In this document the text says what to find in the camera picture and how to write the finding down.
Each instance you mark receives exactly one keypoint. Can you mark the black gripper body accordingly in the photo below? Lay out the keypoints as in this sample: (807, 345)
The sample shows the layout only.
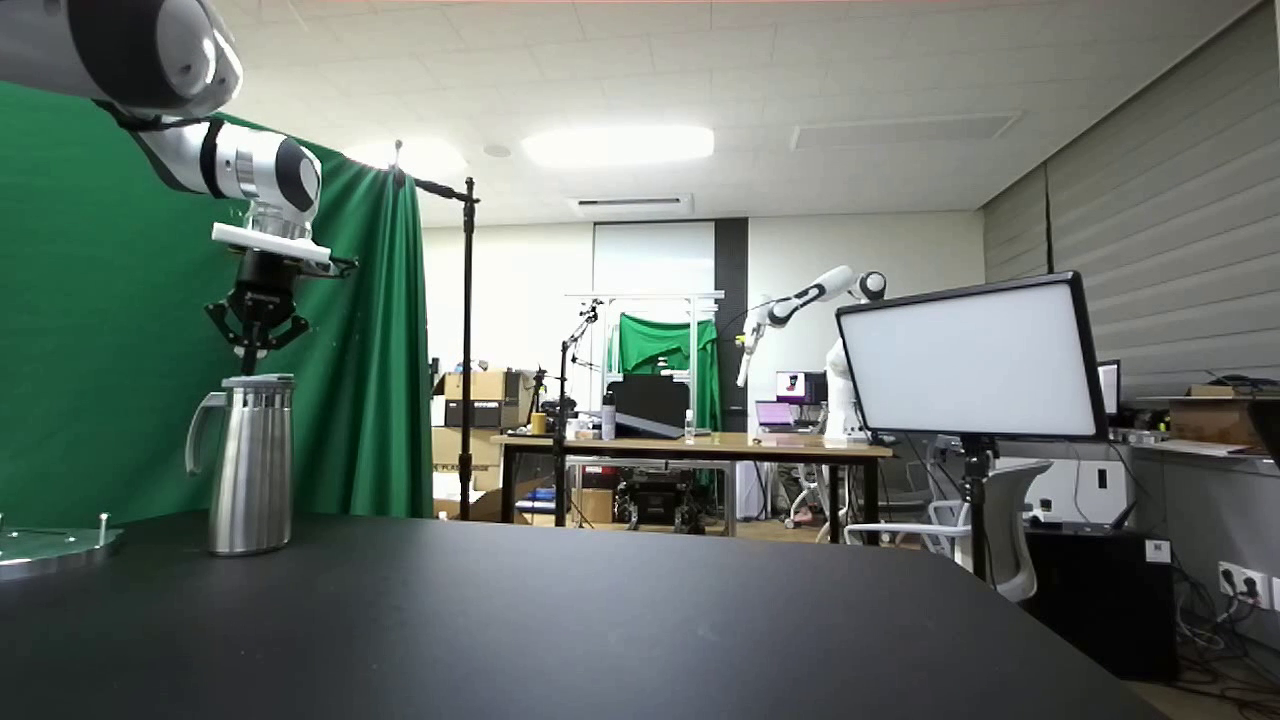
(261, 305)

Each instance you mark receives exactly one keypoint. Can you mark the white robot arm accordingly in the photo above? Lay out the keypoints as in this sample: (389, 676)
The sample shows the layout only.
(147, 65)

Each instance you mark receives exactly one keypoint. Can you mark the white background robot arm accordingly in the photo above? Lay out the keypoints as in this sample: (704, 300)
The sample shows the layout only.
(802, 300)

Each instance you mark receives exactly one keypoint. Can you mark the large green backdrop cloth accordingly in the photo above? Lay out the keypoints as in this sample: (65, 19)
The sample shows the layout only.
(123, 386)

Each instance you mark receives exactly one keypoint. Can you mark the black backdrop stand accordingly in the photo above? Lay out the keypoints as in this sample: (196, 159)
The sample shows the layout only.
(467, 345)

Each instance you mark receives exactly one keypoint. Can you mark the brown cardboard boxes stack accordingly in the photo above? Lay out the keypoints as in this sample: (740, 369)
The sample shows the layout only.
(482, 396)

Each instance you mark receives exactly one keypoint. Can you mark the ceiling air vent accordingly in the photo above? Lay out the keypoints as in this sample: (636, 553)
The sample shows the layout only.
(629, 204)

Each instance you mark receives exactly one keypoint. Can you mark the small black background monitor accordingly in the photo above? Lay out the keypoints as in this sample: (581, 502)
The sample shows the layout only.
(647, 406)

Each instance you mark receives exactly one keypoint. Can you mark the small green backdrop cloth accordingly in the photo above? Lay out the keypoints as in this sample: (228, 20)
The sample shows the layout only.
(655, 345)

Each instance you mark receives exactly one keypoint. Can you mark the oblong ceiling light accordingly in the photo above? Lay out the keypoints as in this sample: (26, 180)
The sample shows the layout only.
(617, 145)

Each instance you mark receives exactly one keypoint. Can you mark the wooden table with black legs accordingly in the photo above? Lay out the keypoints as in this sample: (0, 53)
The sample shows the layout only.
(694, 449)

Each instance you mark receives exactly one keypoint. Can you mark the laptop with purple screen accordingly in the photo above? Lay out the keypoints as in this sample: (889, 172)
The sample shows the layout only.
(777, 414)

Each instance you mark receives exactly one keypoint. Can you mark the black monitor stand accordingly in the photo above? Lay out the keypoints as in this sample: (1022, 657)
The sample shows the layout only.
(982, 505)

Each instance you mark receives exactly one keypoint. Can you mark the white office chair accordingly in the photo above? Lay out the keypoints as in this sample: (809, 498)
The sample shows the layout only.
(992, 526)

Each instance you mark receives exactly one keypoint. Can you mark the black computer tower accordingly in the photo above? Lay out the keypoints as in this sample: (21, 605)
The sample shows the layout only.
(1101, 600)

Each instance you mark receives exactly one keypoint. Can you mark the gray window blind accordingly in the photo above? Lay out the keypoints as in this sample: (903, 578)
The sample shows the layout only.
(1172, 225)

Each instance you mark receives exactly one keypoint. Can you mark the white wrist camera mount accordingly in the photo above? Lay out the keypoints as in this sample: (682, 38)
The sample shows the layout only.
(274, 244)

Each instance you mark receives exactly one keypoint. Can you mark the white wall power outlet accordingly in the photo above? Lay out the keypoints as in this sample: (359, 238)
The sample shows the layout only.
(1242, 580)

